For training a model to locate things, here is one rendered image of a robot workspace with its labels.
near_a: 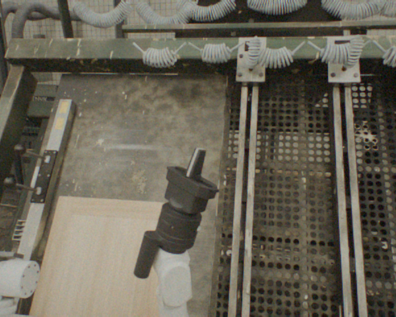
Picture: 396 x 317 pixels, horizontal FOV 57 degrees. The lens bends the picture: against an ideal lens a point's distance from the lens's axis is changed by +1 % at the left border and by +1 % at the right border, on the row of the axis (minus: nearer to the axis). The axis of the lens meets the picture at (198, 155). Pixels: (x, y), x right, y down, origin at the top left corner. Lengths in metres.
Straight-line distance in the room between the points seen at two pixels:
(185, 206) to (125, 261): 0.56
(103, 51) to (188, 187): 0.91
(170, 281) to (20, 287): 0.28
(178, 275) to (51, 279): 0.64
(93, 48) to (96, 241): 0.75
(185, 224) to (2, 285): 0.35
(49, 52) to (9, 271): 1.03
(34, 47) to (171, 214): 1.11
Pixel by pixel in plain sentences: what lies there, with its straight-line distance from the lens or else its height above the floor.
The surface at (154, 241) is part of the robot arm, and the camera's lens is 0.76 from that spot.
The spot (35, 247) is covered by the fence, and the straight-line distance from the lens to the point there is 1.37.
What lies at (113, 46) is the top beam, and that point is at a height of 1.86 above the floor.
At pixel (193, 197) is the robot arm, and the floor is 1.56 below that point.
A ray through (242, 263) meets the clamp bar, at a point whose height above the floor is 1.21.
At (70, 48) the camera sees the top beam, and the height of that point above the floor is 1.85.
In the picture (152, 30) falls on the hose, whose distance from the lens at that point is 1.30.
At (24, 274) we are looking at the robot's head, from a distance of 0.77.
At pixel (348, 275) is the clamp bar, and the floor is 1.22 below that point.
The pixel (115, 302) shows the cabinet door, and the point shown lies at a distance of 1.24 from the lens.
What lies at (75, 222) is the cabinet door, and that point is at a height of 1.27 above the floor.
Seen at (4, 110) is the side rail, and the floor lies 1.61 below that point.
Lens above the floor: 1.83
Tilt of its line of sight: 16 degrees down
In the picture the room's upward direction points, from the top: straight up
